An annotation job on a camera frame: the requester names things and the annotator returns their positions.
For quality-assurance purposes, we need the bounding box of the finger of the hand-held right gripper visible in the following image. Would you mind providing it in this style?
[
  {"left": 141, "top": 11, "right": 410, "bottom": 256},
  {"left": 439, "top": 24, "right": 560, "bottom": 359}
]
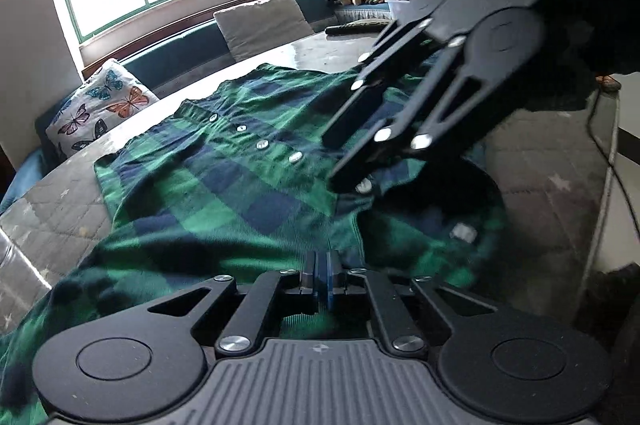
[
  {"left": 327, "top": 36, "right": 502, "bottom": 196},
  {"left": 321, "top": 18, "right": 437, "bottom": 150}
]

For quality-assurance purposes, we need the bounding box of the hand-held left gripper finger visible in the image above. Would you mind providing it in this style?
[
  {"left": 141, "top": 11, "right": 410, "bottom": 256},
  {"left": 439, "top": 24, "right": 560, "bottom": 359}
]
[
  {"left": 328, "top": 250, "right": 501, "bottom": 357},
  {"left": 149, "top": 250, "right": 329, "bottom": 358}
]

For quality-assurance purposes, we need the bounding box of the green plaid shirt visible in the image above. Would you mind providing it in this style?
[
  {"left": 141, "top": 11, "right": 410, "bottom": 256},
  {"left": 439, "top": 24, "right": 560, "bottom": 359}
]
[{"left": 0, "top": 62, "right": 508, "bottom": 425}]

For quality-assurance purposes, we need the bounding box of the black remote control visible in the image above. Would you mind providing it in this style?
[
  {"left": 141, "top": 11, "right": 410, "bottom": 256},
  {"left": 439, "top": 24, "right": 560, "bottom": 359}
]
[{"left": 325, "top": 19, "right": 396, "bottom": 37}]

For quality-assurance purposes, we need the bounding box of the clear plastic bag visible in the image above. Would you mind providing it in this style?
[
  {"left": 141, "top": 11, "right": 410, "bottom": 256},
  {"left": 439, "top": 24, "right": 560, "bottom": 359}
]
[{"left": 387, "top": 0, "right": 417, "bottom": 22}]

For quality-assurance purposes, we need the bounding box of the grey pillow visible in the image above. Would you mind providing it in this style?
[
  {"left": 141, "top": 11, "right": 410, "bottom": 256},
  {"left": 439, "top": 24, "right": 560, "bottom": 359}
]
[{"left": 213, "top": 0, "right": 313, "bottom": 63}]

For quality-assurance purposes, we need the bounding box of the teal sofa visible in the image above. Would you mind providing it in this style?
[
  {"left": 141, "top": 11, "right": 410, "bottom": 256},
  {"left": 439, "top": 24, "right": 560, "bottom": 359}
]
[{"left": 0, "top": 0, "right": 396, "bottom": 211}]

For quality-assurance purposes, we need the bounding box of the butterfly print pillow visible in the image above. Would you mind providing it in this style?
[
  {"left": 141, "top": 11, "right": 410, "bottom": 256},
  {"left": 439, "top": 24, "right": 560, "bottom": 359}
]
[{"left": 46, "top": 58, "right": 160, "bottom": 158}]

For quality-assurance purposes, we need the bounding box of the black cable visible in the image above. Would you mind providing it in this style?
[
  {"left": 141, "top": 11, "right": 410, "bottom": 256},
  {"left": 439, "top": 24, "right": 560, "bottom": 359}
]
[{"left": 584, "top": 88, "right": 626, "bottom": 186}]

